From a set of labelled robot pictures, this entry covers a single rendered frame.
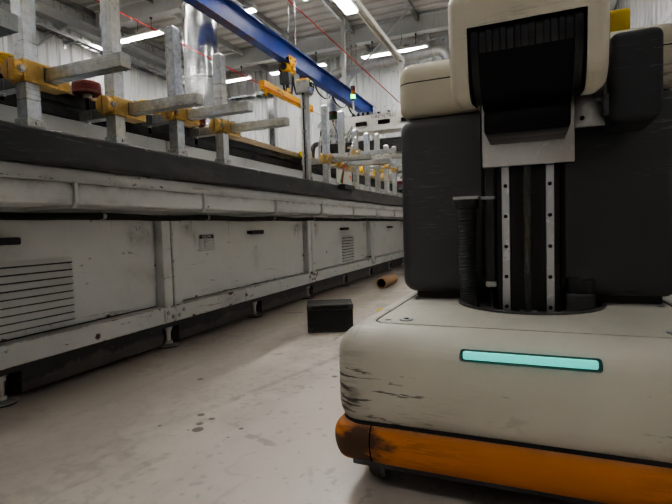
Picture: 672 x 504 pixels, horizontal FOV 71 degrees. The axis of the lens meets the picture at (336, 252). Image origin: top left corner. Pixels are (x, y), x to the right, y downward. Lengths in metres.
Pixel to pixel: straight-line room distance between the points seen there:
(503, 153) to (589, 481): 0.56
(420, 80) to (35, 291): 1.20
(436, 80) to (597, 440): 0.75
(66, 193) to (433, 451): 1.06
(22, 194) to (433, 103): 0.96
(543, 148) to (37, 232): 1.34
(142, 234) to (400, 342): 1.28
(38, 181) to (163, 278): 0.71
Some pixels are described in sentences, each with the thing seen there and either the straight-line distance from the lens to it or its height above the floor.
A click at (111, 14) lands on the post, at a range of 1.58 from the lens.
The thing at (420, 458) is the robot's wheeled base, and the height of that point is 0.08.
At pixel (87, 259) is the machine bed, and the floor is 0.37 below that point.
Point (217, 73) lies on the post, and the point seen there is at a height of 1.04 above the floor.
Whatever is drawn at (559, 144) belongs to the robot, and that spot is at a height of 0.59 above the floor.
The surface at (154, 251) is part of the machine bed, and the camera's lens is 1.90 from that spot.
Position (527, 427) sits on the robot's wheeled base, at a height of 0.15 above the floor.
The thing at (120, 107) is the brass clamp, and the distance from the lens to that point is 1.50.
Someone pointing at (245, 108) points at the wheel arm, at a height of 0.83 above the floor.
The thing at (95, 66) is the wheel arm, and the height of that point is 0.82.
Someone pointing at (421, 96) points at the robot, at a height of 0.73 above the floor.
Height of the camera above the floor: 0.45
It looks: 3 degrees down
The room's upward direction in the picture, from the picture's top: 2 degrees counter-clockwise
